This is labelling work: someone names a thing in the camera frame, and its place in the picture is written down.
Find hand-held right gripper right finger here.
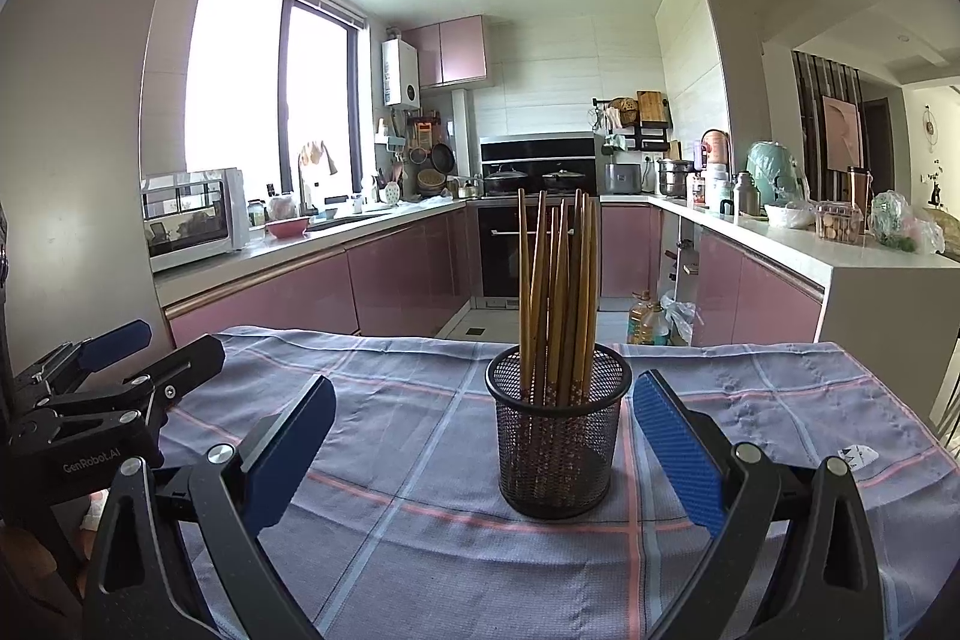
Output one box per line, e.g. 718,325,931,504
632,368,886,640

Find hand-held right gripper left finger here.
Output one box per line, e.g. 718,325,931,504
82,374,338,640

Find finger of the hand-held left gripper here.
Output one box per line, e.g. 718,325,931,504
15,334,226,435
11,319,151,402

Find black mesh holder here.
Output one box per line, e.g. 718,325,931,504
485,342,633,521

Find bundle of bamboo chopsticks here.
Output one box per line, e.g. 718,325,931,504
517,188,601,408

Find person's left hand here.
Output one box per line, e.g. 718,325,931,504
79,488,113,534

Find blue checked tablecloth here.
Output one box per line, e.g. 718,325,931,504
154,325,960,640

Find clear plastic bag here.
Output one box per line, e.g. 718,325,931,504
660,293,698,347

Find white countertop oven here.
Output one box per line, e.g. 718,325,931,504
141,167,251,274

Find white cloth tag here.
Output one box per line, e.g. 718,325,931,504
836,445,878,476

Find grey refrigerator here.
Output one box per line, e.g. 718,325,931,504
0,0,196,386

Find white bowl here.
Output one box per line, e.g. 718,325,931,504
763,201,817,230

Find black built-in oven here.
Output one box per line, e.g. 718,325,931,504
476,201,601,304

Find steel stock pot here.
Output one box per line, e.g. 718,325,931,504
657,158,695,199

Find silver countertop appliance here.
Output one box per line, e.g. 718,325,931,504
604,162,644,196

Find clear plastic food box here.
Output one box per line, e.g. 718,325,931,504
814,201,863,245

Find kitchen window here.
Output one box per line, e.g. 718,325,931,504
184,0,368,206

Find black cooking pot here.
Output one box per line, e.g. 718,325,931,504
484,164,530,196
541,166,586,195

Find green appliance under plastic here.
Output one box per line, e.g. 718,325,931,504
746,141,807,214

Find plastic bag of greens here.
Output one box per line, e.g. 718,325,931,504
868,190,946,255

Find black range hood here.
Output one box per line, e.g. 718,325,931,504
480,135,597,197

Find white water heater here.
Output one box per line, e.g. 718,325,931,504
381,40,421,109

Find framed painting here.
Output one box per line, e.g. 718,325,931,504
821,95,863,172

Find black wall rack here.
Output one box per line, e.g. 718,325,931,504
592,91,671,154

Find pink wall cabinets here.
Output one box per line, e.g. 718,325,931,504
403,15,492,90

